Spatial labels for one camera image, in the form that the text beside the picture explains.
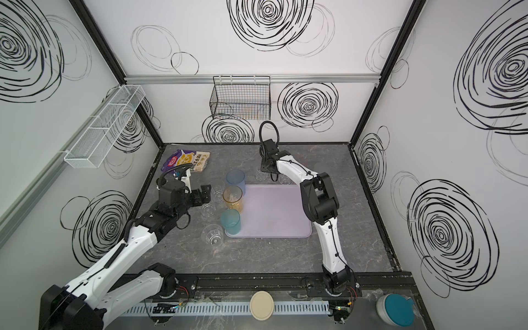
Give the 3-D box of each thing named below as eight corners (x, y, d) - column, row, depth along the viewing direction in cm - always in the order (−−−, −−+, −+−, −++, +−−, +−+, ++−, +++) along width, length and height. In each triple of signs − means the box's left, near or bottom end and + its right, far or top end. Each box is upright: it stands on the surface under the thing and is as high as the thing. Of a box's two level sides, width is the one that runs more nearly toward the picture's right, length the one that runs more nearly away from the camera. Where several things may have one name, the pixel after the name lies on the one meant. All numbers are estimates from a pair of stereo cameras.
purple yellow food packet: (163, 172, 110) (161, 169, 108) (171, 152, 119) (169, 149, 117) (205, 172, 110) (204, 169, 108) (210, 152, 119) (209, 149, 117)
